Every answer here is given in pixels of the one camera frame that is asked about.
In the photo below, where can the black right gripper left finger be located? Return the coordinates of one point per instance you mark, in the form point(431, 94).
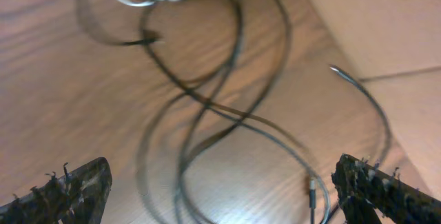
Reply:
point(78, 196)

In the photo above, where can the brown cardboard side panel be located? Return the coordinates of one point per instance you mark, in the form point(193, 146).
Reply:
point(394, 46)

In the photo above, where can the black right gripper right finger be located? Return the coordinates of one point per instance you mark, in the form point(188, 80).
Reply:
point(363, 189)

